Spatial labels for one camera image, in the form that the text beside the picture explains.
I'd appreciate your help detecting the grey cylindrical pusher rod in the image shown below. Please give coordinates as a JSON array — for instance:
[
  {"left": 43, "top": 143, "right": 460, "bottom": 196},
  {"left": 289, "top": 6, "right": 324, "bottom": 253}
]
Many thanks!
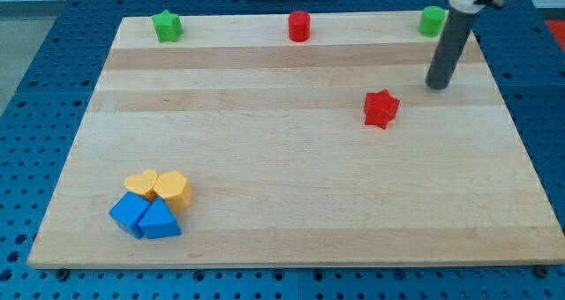
[{"left": 425, "top": 9, "right": 478, "bottom": 90}]

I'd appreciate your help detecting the red star block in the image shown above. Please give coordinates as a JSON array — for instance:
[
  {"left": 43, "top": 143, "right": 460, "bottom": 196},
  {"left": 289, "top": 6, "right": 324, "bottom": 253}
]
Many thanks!
[{"left": 363, "top": 89, "right": 401, "bottom": 130}]

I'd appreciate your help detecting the green star block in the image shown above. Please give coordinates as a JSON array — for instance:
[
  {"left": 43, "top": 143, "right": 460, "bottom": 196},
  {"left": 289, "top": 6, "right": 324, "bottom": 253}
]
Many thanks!
[{"left": 151, "top": 10, "right": 183, "bottom": 42}]

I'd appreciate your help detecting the green cylinder block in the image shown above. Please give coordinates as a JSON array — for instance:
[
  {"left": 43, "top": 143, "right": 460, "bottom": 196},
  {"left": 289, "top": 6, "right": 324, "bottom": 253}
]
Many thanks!
[{"left": 418, "top": 6, "right": 447, "bottom": 37}]

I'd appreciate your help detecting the red cylinder block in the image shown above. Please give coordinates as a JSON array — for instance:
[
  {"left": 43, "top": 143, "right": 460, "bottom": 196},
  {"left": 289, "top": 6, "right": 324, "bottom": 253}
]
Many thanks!
[{"left": 288, "top": 11, "right": 311, "bottom": 42}]

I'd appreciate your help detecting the yellow hexagon block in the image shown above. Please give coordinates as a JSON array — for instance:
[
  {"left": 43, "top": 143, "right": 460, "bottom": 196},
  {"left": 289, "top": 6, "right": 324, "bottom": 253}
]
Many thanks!
[{"left": 153, "top": 170, "right": 193, "bottom": 212}]

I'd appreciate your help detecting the yellow heart block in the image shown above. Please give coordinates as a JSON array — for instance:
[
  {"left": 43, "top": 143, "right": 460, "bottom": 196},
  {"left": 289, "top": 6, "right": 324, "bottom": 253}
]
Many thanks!
[{"left": 124, "top": 169, "right": 159, "bottom": 202}]

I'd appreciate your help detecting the blue triangle block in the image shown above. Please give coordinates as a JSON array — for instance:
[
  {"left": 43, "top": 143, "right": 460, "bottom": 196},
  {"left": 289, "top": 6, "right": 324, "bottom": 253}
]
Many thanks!
[{"left": 139, "top": 198, "right": 182, "bottom": 239}]

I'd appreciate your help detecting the blue cube block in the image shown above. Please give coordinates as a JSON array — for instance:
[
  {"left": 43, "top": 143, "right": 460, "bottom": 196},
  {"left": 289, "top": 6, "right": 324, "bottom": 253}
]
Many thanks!
[{"left": 109, "top": 191, "right": 150, "bottom": 239}]

